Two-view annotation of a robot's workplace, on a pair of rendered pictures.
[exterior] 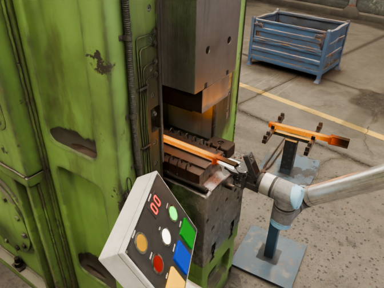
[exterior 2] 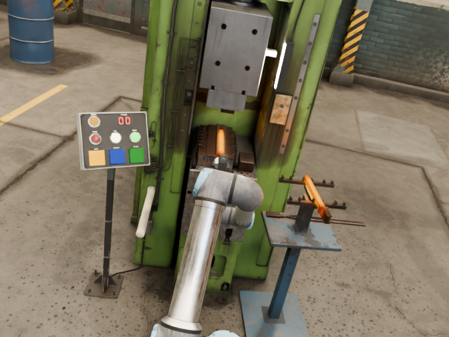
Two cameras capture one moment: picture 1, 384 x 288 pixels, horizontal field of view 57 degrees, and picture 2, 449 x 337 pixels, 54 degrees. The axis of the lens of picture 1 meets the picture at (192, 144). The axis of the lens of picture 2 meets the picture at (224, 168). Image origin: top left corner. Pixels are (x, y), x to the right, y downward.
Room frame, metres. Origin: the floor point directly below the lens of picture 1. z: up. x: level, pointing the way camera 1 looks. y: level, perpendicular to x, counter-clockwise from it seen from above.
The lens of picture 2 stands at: (-0.07, -1.83, 2.12)
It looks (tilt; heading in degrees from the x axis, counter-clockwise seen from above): 29 degrees down; 51
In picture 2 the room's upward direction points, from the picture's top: 11 degrees clockwise
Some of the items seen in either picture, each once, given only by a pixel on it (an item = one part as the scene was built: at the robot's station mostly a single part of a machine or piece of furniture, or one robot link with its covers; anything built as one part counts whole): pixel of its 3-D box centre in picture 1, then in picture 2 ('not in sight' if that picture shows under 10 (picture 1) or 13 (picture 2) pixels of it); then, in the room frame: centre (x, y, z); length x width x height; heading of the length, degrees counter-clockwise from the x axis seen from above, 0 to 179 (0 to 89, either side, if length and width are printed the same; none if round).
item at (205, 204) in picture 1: (178, 190); (218, 182); (1.43, 0.06, 0.69); 0.56 x 0.38 x 0.45; 57
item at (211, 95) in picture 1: (172, 80); (226, 87); (1.38, 0.09, 1.32); 0.42 x 0.20 x 0.10; 57
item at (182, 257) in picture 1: (180, 258); (117, 156); (0.73, 0.03, 1.01); 0.07 x 0.05 x 0.07; 172
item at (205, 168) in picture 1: (173, 152); (216, 144); (1.38, 0.09, 0.96); 0.42 x 0.20 x 0.09; 57
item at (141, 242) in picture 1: (141, 243); (93, 121); (0.65, 0.13, 1.16); 0.05 x 0.03 x 0.04; 147
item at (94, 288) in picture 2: not in sight; (104, 279); (0.75, 0.15, 0.05); 0.22 x 0.22 x 0.09; 57
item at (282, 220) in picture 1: (283, 212); (218, 212); (1.11, -0.39, 0.85); 0.12 x 0.09 x 0.12; 138
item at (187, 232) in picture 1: (186, 234); (136, 155); (0.83, 0.01, 1.01); 0.07 x 0.05 x 0.07; 172
